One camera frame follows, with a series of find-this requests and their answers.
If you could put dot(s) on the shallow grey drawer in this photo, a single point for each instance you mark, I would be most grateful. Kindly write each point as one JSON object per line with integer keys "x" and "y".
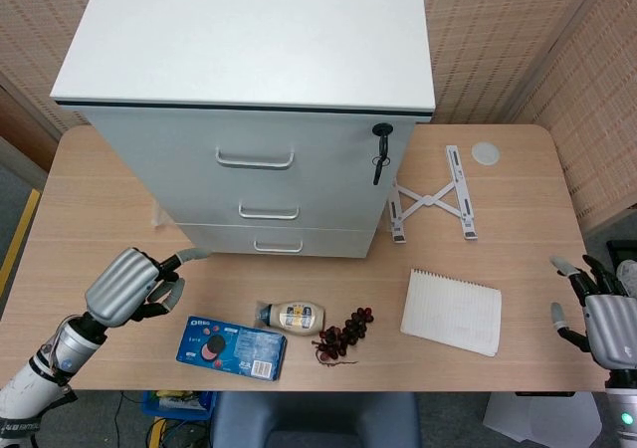
{"x": 338, "y": 209}

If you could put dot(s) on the crumpled white plastic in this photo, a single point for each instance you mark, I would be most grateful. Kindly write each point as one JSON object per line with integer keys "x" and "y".
{"x": 628, "y": 271}

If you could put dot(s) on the beige woven partition screen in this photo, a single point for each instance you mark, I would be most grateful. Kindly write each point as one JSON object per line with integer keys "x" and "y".
{"x": 597, "y": 119}
{"x": 473, "y": 45}

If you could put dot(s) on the black cabinet key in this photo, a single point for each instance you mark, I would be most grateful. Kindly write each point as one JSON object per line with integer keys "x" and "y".
{"x": 382, "y": 139}
{"x": 378, "y": 171}

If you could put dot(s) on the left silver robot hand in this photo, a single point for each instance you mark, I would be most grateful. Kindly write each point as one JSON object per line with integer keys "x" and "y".
{"x": 117, "y": 289}

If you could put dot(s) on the grey drawer with key lock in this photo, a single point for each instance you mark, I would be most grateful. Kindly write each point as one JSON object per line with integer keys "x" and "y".
{"x": 308, "y": 139}

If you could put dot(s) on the blue Oreo cookie box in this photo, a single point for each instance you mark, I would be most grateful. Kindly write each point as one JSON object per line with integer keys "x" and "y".
{"x": 234, "y": 346}

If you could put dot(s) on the dark purple grape bunch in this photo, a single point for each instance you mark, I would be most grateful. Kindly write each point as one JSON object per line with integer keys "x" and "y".
{"x": 351, "y": 328}

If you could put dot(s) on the blue office chair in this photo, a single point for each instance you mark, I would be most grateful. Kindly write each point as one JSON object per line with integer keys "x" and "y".
{"x": 318, "y": 418}

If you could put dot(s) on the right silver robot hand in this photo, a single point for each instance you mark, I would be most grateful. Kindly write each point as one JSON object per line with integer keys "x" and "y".
{"x": 612, "y": 323}

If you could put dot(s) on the tall grey drawer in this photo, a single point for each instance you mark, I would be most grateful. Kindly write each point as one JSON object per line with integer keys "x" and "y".
{"x": 333, "y": 244}

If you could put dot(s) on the blue plastic storage bin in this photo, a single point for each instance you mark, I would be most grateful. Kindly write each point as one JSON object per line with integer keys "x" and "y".
{"x": 174, "y": 408}

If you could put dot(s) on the round white desk grommet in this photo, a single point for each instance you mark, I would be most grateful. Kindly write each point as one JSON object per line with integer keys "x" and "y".
{"x": 486, "y": 153}

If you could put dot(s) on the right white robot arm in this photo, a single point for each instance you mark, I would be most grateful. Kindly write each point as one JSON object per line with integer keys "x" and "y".
{"x": 622, "y": 408}

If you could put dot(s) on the white folding laptop stand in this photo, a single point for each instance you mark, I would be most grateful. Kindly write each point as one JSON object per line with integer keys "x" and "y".
{"x": 427, "y": 200}

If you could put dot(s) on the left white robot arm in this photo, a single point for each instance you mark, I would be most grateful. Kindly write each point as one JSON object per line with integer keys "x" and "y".
{"x": 69, "y": 343}

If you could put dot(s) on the white plastic waste bin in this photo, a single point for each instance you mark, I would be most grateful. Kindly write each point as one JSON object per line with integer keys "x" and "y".
{"x": 542, "y": 418}

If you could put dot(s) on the white spiral notebook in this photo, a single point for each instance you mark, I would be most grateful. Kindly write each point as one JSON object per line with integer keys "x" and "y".
{"x": 453, "y": 313}

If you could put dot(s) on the mayonnaise squeeze bottle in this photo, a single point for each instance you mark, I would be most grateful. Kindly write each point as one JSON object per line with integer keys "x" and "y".
{"x": 298, "y": 316}

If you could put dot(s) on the black box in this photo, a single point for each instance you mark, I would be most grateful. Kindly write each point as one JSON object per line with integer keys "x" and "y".
{"x": 622, "y": 251}

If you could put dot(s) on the white grey drawer cabinet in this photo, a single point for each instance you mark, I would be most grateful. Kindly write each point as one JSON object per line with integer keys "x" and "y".
{"x": 249, "y": 35}

